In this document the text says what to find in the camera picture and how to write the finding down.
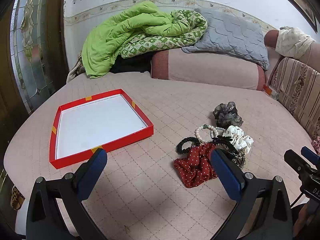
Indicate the green quilt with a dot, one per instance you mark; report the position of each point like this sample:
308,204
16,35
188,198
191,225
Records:
120,30

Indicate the grey quilted pillow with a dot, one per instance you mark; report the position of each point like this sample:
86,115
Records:
230,35

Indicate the grey sheer scrunchie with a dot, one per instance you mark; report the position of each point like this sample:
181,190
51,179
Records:
225,115

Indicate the white dotted scrunchie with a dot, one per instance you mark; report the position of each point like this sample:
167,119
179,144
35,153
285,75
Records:
240,137

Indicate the striped floral sofa backrest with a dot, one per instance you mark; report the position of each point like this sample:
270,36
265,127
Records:
297,85

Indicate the pink round armrest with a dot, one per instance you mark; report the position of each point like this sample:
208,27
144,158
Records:
271,37

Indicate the leopard print slipper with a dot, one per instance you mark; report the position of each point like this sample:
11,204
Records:
16,198

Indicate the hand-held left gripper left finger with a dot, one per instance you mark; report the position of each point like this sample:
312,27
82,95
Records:
92,170

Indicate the red polka dot scrunchie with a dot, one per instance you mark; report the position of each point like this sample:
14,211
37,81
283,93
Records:
195,165

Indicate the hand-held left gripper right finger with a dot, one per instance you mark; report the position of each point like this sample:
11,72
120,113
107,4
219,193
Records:
226,175

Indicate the pink bolster cushion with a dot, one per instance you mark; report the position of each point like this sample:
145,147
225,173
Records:
205,67

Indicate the person's right forearm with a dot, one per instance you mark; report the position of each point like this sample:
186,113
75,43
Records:
303,217

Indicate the pink floral cloth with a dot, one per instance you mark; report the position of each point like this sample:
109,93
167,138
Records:
317,143

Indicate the clear plastic bottle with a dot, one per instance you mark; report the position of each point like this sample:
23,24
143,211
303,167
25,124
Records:
268,89

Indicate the wooden picture frame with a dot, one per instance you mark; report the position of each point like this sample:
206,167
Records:
303,7

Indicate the black claw hair clip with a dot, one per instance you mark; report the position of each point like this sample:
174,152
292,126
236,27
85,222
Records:
225,143

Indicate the dark cloth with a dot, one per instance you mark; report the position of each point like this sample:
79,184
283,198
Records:
132,65

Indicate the stained glass wooden door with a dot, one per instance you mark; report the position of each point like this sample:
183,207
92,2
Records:
32,55

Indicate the red shallow cardboard box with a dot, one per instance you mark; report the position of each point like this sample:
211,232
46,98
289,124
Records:
100,122

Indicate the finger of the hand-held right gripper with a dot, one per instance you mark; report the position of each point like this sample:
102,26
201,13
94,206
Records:
293,158
310,153

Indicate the beige cloth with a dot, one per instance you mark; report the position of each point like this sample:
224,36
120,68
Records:
75,72

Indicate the cream cloth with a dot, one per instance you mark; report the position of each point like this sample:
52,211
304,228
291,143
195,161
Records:
292,42

